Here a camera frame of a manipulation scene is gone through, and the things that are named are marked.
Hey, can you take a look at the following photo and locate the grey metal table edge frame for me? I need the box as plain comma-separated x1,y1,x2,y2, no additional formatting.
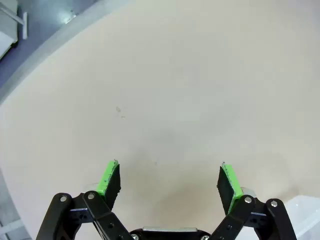
0,0,133,106

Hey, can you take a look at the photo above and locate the white cart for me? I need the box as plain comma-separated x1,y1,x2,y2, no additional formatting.
0,0,29,60

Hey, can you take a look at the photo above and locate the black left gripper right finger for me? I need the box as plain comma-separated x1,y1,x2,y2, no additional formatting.
209,161,298,240

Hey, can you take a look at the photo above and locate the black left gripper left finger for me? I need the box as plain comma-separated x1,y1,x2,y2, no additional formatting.
36,159,131,240

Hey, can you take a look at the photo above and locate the large clear plastic tub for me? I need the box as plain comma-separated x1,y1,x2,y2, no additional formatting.
282,194,320,238

